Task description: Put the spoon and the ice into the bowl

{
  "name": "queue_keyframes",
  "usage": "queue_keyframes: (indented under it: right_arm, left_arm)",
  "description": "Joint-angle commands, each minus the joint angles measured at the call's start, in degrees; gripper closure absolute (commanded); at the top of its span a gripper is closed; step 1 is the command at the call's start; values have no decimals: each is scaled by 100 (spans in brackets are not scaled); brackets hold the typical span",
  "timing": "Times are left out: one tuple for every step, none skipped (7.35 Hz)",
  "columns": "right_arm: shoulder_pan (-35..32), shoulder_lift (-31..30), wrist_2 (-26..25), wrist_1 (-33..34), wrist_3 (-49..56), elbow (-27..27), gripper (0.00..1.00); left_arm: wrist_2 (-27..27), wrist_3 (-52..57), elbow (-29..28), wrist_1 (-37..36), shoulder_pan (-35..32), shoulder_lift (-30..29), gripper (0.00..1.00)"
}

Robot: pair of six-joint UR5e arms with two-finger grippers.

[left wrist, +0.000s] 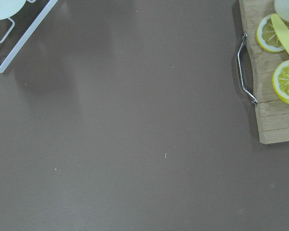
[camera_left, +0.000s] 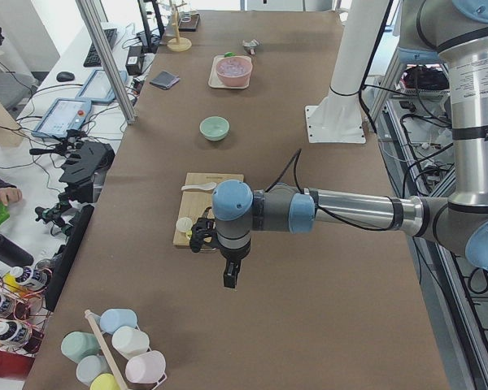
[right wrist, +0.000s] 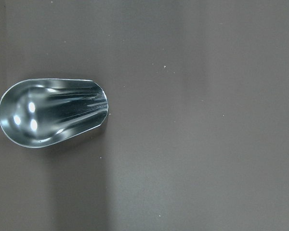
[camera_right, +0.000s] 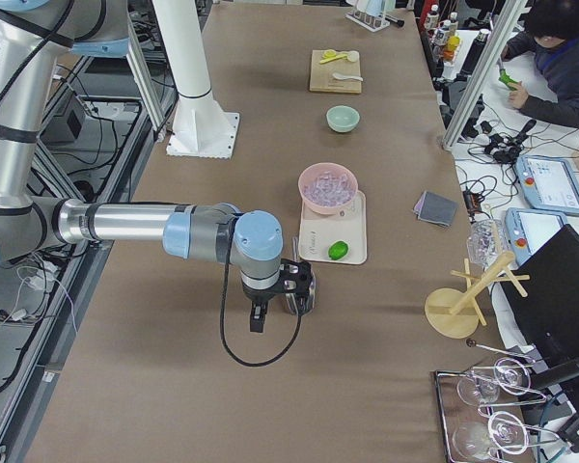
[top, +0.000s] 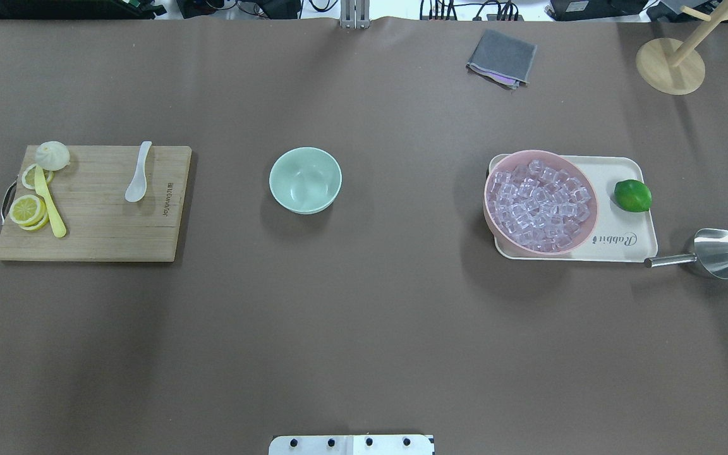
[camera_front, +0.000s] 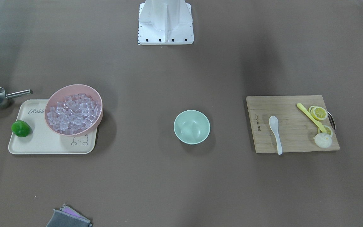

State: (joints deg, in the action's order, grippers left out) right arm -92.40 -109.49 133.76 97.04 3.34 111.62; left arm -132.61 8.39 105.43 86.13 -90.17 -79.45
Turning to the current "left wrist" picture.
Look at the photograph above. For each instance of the wooden cutting board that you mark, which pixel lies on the wooden cutting board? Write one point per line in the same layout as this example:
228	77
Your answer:
272	114

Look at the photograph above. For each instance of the lemon slice lower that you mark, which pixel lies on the lemon slice lower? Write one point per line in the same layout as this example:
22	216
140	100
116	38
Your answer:
280	81

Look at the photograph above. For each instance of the lemon slice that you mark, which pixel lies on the lemon slice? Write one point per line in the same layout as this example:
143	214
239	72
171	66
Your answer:
280	81
266	35

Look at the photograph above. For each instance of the lemon slice upper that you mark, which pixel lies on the lemon slice upper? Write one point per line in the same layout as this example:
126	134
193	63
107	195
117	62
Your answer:
266	35

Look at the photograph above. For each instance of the yellow plastic knife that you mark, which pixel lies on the yellow plastic knife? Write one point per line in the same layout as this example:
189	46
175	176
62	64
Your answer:
281	30

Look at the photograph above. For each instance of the pale green cup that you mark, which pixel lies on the pale green cup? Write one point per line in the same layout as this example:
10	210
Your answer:
9	8

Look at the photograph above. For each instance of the white wire cup rack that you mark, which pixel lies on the white wire cup rack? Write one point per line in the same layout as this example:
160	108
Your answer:
16	30

